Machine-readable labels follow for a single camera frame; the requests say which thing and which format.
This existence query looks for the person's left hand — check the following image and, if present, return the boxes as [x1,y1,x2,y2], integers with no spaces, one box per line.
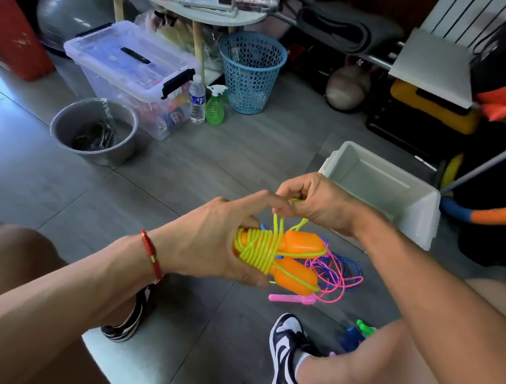
[148,180,300,291]

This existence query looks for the person's right hand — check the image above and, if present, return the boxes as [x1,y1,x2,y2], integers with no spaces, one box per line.
[272,169,382,241]

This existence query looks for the yellow rope orange handles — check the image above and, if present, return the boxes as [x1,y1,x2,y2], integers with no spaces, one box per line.
[230,193,334,298]

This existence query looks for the white plastic bin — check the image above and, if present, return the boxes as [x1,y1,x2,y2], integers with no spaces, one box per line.
[313,138,447,253]

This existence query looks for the pink jump rope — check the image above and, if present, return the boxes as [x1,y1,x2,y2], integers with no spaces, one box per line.
[267,244,367,310]

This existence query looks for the green jump rope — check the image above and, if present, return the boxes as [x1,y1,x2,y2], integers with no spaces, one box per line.
[354,318,377,339]

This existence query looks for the red rope blue-handled jump rope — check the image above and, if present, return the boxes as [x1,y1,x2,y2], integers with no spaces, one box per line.
[338,326,367,354]

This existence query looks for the person's right forearm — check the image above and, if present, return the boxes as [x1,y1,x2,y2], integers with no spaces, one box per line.
[343,211,506,384]

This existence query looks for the person's left forearm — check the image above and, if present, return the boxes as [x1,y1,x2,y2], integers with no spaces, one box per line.
[0,226,163,384]

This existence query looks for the person's right leg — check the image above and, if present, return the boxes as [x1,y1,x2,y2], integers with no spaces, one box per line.
[295,264,506,384]

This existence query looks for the person's leg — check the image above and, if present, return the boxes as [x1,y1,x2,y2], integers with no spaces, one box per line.
[0,221,150,384]
[295,264,506,384]

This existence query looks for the person's left leg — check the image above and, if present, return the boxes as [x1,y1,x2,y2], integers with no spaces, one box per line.
[0,221,150,384]

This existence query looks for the brown ball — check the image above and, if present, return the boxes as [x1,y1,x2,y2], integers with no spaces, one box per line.
[323,62,374,114]

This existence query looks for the black white left shoe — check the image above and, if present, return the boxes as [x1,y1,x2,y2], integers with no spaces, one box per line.
[100,283,155,346]

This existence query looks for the black white shoe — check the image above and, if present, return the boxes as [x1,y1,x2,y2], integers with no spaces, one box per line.
[100,283,155,346]
[265,311,332,384]

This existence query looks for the black white right shoe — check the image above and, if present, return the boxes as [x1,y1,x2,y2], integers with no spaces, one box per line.
[265,311,332,384]

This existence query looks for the green spray bottle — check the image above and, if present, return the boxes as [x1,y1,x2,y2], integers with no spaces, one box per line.
[203,83,230,127]

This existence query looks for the small plastic water bottle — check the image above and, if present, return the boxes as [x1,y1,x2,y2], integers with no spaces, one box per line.
[186,73,210,125]

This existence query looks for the yellow black case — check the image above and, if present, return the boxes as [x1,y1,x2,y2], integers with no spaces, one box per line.
[386,78,483,137]

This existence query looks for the blue mesh plastic basket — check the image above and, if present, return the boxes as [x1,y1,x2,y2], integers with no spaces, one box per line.
[212,30,291,119]

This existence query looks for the white metal pole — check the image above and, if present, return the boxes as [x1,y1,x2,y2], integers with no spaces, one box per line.
[440,124,506,200]

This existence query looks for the grey flat board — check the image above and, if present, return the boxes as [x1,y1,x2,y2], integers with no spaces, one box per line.
[386,26,480,110]

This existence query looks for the multicoloured hula hoop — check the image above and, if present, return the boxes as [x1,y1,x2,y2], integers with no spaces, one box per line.
[438,152,506,227]

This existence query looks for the grey folded mat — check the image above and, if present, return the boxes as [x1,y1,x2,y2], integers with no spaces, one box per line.
[292,0,407,58]

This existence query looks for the grey metal basin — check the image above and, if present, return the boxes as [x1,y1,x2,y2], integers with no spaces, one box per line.
[46,94,141,169]

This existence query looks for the clear bin with black latches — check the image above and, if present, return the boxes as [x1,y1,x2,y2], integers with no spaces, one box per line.
[57,16,201,143]

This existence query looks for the white radiator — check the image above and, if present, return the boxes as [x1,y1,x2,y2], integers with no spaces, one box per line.
[419,0,506,49]

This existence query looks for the grey exercise ball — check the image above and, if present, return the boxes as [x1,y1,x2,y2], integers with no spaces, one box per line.
[32,0,116,55]

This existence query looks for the red bag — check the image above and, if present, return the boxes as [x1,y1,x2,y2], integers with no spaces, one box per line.
[0,0,61,84]

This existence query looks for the red string bracelet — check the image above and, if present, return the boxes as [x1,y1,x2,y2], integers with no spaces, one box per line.
[136,229,169,285]

